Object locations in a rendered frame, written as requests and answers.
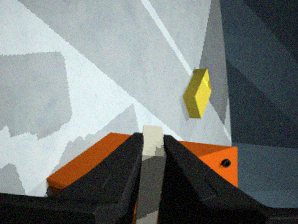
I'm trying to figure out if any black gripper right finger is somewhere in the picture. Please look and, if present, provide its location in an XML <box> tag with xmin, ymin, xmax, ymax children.
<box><xmin>161</xmin><ymin>135</ymin><xmax>298</xmax><ymax>224</ymax></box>

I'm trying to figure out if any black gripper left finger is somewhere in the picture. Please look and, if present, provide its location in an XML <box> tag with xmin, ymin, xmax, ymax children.
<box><xmin>0</xmin><ymin>132</ymin><xmax>144</xmax><ymax>224</ymax></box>

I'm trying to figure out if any yellow flat block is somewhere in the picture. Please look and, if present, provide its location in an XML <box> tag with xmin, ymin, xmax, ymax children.
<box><xmin>182</xmin><ymin>68</ymin><xmax>213</xmax><ymax>119</ymax></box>

